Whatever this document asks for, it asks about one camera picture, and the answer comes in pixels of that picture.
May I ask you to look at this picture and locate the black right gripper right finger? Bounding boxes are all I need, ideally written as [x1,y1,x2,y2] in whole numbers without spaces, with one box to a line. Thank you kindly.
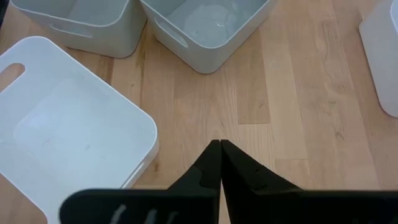
[221,139,398,224]

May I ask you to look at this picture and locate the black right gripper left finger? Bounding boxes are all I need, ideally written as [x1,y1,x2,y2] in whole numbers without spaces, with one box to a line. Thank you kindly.
[58,139,221,224]

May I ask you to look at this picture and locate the grey plastic basket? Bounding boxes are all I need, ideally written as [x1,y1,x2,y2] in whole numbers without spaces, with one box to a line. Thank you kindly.
[9,0,147,59]
[139,0,274,75]

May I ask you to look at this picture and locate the clear plastic basket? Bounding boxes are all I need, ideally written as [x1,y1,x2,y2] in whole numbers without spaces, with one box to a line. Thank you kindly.
[358,0,398,118]

